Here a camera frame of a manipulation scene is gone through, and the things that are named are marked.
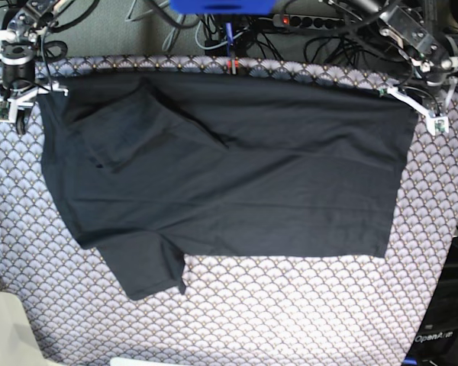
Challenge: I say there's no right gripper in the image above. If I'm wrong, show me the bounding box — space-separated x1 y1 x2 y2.
0 79 68 134

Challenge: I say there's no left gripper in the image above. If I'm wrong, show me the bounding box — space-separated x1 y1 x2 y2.
379 77 458 119

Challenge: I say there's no dark navy T-shirt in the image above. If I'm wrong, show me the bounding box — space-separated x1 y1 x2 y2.
37 72 418 300

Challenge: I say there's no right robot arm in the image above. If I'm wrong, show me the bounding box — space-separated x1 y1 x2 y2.
0 1 71 135

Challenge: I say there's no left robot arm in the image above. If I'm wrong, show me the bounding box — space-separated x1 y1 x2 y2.
331 1 458 124

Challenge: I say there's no white power strip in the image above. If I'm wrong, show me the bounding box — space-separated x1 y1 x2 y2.
271 14 345 31

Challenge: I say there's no beige cardboard box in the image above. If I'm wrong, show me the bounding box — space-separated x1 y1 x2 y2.
0 291 47 365

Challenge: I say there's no black OpenArm box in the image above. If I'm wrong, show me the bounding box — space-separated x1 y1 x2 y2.
402 237 458 365

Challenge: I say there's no fan-patterned tablecloth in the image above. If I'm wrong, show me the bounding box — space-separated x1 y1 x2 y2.
0 53 458 366

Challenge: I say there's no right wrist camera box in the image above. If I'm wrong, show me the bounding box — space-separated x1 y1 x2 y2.
0 100 16 124

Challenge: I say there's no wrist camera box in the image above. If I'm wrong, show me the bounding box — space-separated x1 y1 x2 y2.
0 100 16 124
425 116 450 136

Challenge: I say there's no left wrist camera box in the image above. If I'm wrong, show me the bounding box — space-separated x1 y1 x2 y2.
425 116 450 136

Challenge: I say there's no blue-handled red clamp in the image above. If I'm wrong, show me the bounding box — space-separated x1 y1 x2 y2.
224 22 238 75

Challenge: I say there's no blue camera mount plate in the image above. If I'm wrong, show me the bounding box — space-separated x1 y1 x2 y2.
170 0 276 14

